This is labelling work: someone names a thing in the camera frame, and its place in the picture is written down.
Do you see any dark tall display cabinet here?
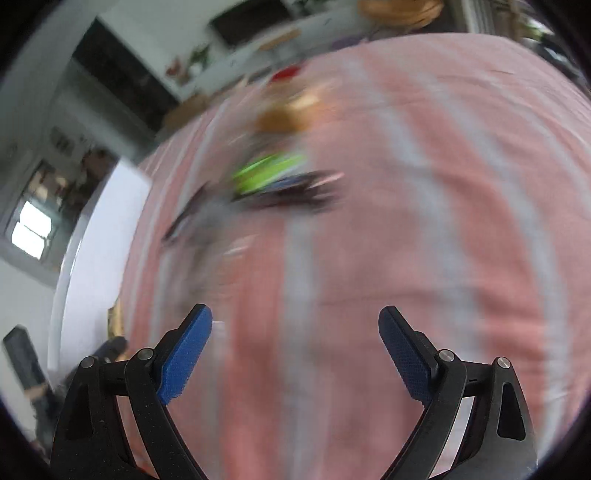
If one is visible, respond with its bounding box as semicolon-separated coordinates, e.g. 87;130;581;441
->
73;20;179;132

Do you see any green snack pack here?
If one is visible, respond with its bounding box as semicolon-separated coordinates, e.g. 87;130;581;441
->
231;153;304;195

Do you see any red snack bag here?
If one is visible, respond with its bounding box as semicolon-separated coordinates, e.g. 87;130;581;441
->
270;64;303;83

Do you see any black flat television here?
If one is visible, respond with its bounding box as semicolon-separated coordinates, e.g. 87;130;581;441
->
209;0;294;48

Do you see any orange lounge chair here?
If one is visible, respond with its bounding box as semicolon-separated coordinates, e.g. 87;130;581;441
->
358;0;445;30

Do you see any striped red grey tablecloth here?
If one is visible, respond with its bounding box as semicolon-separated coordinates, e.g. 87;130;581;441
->
121;34;590;479

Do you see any white cardboard box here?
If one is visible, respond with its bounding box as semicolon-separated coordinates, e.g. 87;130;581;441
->
47;159;151;380

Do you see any bagged toast bread loaf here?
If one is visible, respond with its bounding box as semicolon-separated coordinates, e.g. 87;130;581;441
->
252;87;338;135

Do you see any dark chocolate cookie pack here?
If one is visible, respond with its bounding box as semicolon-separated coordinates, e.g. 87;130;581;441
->
232;170;345;211

